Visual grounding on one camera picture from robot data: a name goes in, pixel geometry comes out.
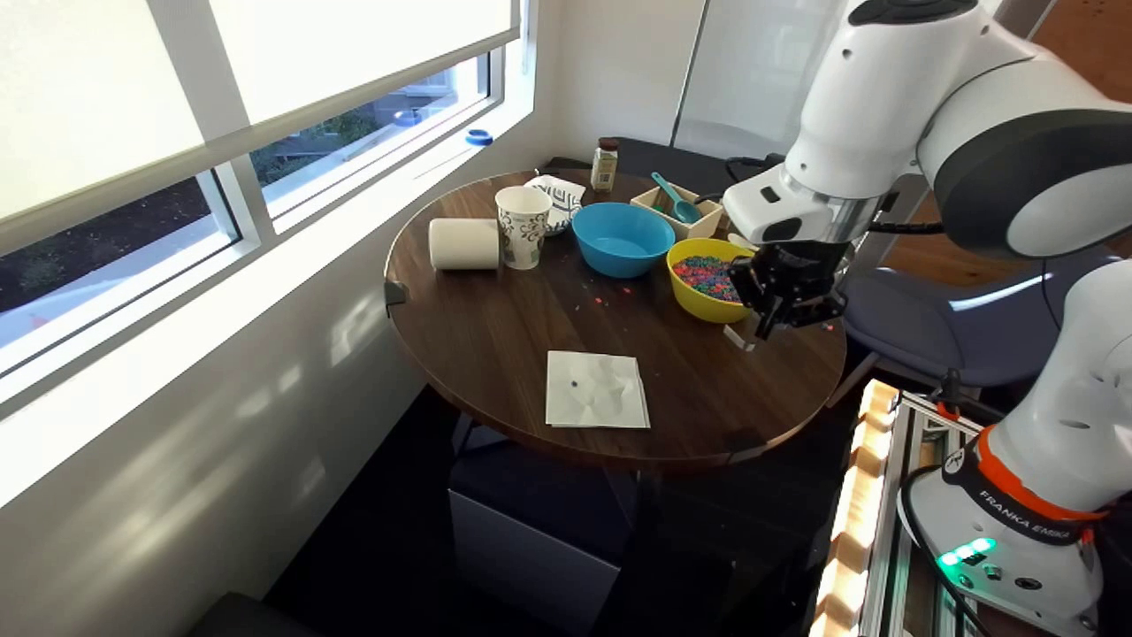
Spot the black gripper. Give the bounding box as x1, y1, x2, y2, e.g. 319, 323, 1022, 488
724, 239, 853, 347

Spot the silver metal ladle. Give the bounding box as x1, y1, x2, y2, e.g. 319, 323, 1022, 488
719, 319, 761, 358

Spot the yellow bowl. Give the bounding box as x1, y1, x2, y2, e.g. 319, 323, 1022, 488
661, 239, 761, 326

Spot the blue bowl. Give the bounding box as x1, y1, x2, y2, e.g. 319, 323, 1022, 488
569, 199, 680, 282

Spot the colourful pebbles pile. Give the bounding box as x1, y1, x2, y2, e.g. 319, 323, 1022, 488
671, 251, 743, 306

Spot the teal plastic scoop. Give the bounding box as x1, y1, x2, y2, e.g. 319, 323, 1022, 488
647, 170, 706, 228

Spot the light wooden box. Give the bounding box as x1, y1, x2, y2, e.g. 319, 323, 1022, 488
628, 180, 724, 246

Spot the white paper napkin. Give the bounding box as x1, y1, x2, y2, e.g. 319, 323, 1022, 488
542, 347, 654, 433

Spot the glass jar brown lid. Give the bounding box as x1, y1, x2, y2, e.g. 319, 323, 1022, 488
586, 137, 621, 196

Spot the white mug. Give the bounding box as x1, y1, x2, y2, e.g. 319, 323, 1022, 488
490, 186, 556, 277

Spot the white paper roll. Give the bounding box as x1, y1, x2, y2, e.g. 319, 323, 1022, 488
423, 216, 502, 277

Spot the grey cabinet under table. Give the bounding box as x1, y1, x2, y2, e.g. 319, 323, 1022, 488
443, 410, 628, 637

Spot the white framed window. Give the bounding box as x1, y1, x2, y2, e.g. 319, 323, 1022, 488
0, 0, 539, 410

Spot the aluminium frame with wood blocks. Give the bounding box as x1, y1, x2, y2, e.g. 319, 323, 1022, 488
809, 377, 982, 637

